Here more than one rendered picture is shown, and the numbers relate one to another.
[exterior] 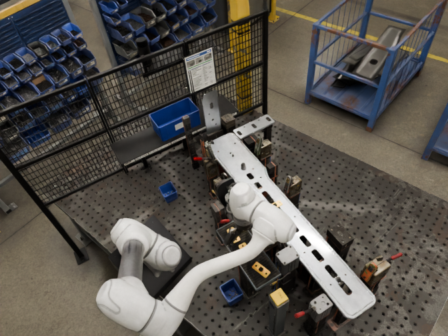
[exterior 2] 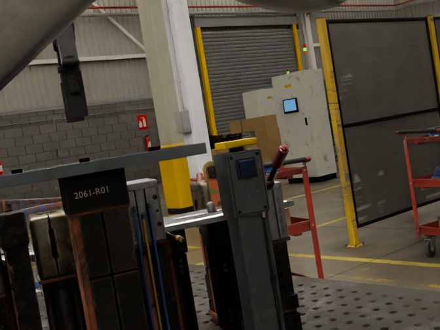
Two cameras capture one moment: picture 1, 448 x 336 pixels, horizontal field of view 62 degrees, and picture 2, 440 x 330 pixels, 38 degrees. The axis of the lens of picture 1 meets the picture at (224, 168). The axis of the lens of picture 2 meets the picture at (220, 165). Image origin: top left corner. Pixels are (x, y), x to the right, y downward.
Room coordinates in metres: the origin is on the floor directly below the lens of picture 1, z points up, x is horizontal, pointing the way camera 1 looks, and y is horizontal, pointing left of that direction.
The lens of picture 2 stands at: (0.53, 0.97, 1.18)
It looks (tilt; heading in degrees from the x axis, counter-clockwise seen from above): 3 degrees down; 277
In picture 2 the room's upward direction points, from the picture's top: 9 degrees counter-clockwise
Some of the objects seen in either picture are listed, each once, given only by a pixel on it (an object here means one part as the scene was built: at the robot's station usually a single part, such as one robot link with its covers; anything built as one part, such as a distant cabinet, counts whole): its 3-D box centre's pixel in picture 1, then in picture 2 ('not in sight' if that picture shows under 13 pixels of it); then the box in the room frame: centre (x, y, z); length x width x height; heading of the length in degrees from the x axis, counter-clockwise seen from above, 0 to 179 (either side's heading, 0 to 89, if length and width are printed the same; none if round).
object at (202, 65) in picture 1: (200, 70); not in sight; (2.18, 0.08, 1.30); 0.23 x 0.02 x 0.31; 115
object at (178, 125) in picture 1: (175, 119); not in sight; (1.95, 0.29, 1.10); 0.30 x 0.17 x 0.13; 116
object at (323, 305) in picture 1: (317, 317); (272, 268); (0.61, -0.37, 0.88); 0.11 x 0.10 x 0.36; 115
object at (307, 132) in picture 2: not in sight; (301, 114); (0.28, -11.00, 1.22); 0.80 x 0.54 x 2.45; 136
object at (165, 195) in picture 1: (169, 193); not in sight; (1.59, 0.40, 0.74); 0.11 x 0.10 x 0.09; 25
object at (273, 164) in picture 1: (271, 178); not in sight; (1.53, -0.30, 0.84); 0.11 x 0.08 x 0.29; 115
